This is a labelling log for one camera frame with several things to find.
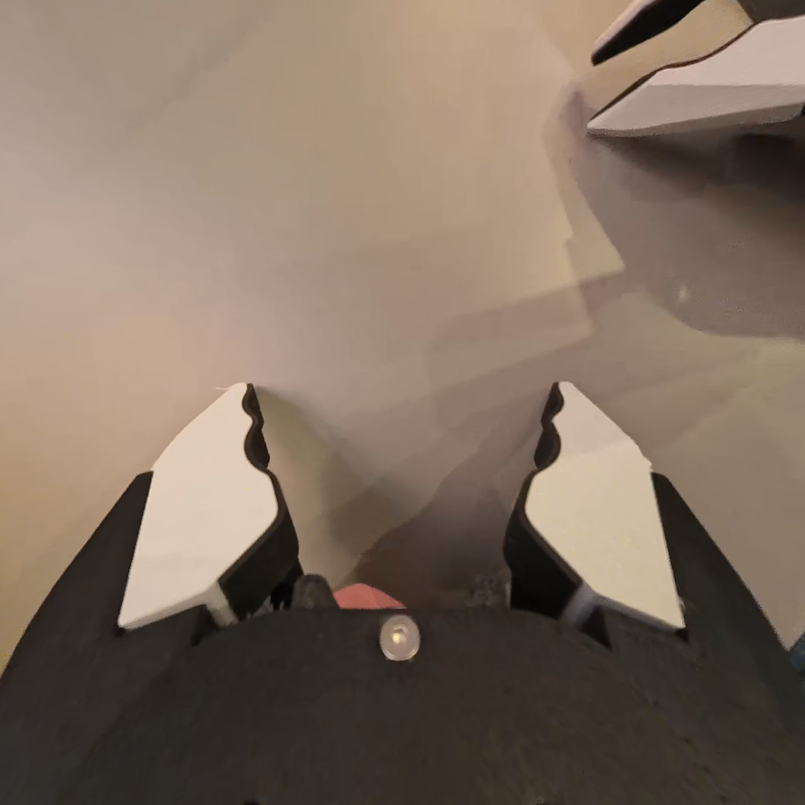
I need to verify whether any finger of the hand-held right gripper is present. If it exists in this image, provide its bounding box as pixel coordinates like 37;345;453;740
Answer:
586;19;805;138
591;0;702;67

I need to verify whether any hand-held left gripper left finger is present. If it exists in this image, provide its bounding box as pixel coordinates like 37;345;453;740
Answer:
117;382;301;631

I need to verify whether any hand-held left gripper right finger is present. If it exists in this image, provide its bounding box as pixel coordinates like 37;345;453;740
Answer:
502;381;686;631

